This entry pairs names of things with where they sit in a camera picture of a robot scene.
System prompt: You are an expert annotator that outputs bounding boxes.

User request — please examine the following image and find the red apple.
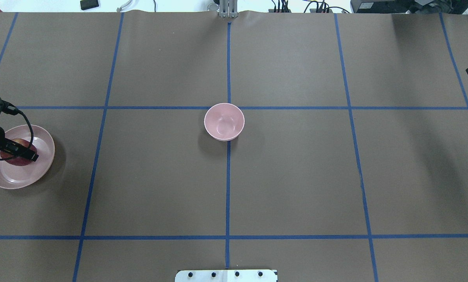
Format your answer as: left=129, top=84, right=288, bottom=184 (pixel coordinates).
left=0, top=139, right=39, bottom=166

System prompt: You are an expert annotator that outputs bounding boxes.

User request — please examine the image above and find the pink bowl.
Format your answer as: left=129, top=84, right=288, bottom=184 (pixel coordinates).
left=203, top=103, right=245, bottom=142

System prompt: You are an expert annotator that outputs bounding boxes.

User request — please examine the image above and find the pink plate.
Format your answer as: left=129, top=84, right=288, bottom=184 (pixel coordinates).
left=0, top=125, right=56, bottom=189

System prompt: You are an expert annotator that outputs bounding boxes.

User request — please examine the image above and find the small black device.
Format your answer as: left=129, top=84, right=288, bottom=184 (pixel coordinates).
left=79, top=0, right=99, bottom=11

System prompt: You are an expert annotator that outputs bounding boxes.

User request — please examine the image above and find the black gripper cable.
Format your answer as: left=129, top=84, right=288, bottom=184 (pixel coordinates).
left=0, top=103, right=35, bottom=161

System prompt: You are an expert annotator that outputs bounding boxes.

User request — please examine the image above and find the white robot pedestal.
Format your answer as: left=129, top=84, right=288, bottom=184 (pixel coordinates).
left=175, top=269, right=279, bottom=282

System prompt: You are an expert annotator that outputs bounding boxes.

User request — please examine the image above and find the aluminium frame post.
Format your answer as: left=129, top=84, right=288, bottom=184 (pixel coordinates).
left=215, top=0, right=239, bottom=18

